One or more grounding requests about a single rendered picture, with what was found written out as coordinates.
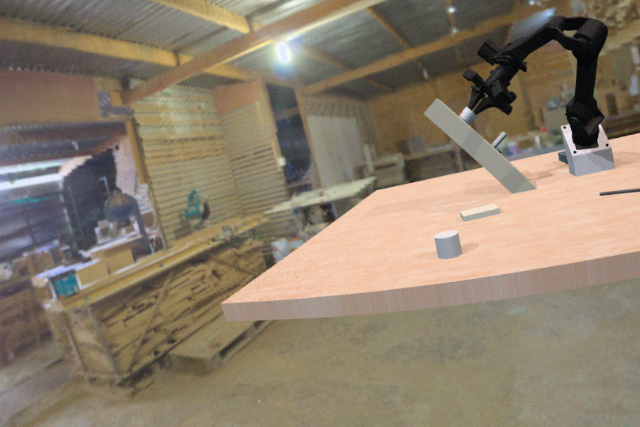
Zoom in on white cylinder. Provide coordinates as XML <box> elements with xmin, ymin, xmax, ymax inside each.
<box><xmin>459</xmin><ymin>107</ymin><xmax>478</xmax><ymax>125</ymax></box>

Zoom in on grey cylinder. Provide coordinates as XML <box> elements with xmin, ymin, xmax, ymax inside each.
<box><xmin>434</xmin><ymin>231</ymin><xmax>462</xmax><ymax>259</ymax></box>

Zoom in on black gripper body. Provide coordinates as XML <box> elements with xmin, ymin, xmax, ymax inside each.
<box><xmin>463</xmin><ymin>68</ymin><xmax>512</xmax><ymax>115</ymax></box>

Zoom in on beige service panel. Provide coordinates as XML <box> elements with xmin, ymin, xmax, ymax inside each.
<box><xmin>424</xmin><ymin>99</ymin><xmax>537</xmax><ymax>193</ymax></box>

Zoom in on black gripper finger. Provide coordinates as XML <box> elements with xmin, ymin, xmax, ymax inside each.
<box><xmin>473</xmin><ymin>97</ymin><xmax>498</xmax><ymax>115</ymax></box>
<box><xmin>468</xmin><ymin>86</ymin><xmax>486</xmax><ymax>110</ymax></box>

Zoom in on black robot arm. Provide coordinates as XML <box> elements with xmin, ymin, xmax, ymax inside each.
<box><xmin>477</xmin><ymin>15</ymin><xmax>608</xmax><ymax>150</ymax></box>

